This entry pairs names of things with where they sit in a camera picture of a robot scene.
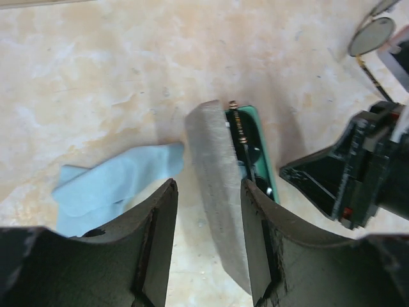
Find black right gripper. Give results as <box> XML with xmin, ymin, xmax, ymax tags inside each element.
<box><xmin>279</xmin><ymin>101</ymin><xmax>408</xmax><ymax>229</ymax></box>

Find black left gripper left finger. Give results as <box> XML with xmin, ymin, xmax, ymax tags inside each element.
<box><xmin>1</xmin><ymin>179</ymin><xmax>178</xmax><ymax>306</ymax></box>

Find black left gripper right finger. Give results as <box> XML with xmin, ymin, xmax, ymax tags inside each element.
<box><xmin>241</xmin><ymin>180</ymin><xmax>408</xmax><ymax>306</ymax></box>

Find light blue cleaning cloth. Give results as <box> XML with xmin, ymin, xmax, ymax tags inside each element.
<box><xmin>52</xmin><ymin>143</ymin><xmax>184</xmax><ymax>237</ymax></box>

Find grey glasses case green lining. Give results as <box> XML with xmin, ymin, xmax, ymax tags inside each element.
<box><xmin>185</xmin><ymin>100</ymin><xmax>278</xmax><ymax>300</ymax></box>

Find black frame eyeglasses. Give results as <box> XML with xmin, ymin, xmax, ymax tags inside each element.
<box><xmin>225</xmin><ymin>100</ymin><xmax>274</xmax><ymax>200</ymax></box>

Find thin metal frame sunglasses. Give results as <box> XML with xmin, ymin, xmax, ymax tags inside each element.
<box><xmin>347</xmin><ymin>0</ymin><xmax>399</xmax><ymax>103</ymax></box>

